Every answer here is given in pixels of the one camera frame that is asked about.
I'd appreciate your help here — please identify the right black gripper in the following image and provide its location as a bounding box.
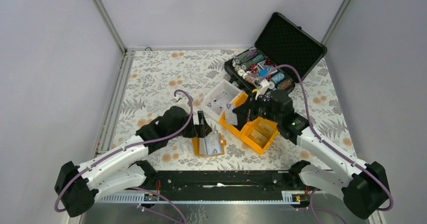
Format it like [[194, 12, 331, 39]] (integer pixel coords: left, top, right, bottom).
[[233, 92, 281, 124]]

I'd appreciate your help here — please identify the white VIP card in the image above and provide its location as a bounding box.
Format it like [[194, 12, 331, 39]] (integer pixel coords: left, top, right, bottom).
[[204, 134, 224, 156], [224, 103, 238, 126]]

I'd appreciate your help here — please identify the orange card holder wallet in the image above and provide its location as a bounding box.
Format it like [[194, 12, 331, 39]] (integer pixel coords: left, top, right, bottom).
[[191, 133, 227, 157]]

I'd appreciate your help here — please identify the yellow divided plastic bin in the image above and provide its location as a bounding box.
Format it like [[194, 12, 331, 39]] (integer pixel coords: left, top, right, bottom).
[[219, 112, 278, 155]]

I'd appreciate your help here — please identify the clear plastic card bin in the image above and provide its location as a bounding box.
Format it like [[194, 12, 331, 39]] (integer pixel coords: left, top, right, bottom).
[[200, 80, 243, 122]]

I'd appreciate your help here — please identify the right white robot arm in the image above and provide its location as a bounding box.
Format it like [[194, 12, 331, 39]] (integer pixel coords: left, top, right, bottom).
[[232, 90, 394, 219]]

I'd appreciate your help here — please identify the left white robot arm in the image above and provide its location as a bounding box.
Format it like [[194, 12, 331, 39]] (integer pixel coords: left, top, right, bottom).
[[54, 106, 212, 217]]

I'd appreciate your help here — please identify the blue round chip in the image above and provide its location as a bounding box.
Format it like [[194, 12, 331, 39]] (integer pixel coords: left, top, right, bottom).
[[259, 69, 269, 77]]

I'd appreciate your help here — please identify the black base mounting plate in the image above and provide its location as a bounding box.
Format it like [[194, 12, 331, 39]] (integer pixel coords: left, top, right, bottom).
[[140, 170, 314, 202]]

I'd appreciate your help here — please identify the black poker chip case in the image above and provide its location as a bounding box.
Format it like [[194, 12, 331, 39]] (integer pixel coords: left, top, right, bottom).
[[224, 12, 327, 93]]

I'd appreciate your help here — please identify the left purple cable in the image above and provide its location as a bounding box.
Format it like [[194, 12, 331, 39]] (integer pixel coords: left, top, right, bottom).
[[54, 89, 195, 224]]

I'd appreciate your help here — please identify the purple cable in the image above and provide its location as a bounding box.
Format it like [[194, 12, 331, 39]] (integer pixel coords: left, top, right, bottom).
[[54, 89, 195, 224], [255, 64, 395, 224]]

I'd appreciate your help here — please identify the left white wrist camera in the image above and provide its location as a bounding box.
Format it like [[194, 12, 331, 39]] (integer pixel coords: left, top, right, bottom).
[[175, 96, 190, 113]]

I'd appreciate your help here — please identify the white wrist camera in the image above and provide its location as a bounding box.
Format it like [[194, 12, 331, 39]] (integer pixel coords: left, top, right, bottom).
[[175, 96, 190, 113], [255, 80, 270, 100]]

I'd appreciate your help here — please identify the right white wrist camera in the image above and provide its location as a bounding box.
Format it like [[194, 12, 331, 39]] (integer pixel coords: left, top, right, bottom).
[[255, 80, 270, 100]]

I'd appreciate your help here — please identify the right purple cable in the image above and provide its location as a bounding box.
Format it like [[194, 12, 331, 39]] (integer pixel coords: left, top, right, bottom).
[[255, 64, 395, 224]]

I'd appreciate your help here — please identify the aluminium frame rail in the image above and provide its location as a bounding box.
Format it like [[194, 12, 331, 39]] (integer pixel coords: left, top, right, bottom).
[[92, 49, 135, 158]]

